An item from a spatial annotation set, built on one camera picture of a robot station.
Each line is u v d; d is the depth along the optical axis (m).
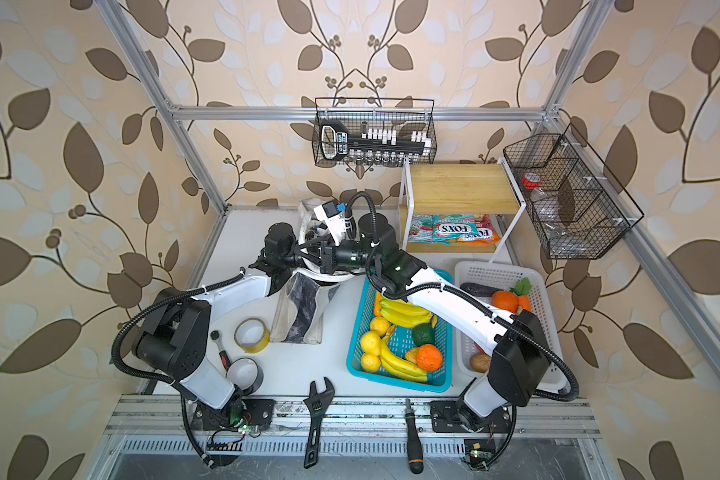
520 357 0.41
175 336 0.46
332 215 0.59
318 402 0.75
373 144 0.83
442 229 0.87
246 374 0.81
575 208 0.83
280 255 0.69
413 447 0.69
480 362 0.78
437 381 0.77
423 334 0.82
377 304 0.90
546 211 0.73
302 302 0.77
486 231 0.89
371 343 0.78
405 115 0.91
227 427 0.71
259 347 0.86
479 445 0.72
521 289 0.91
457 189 0.81
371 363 0.78
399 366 0.77
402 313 0.89
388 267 0.56
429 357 0.74
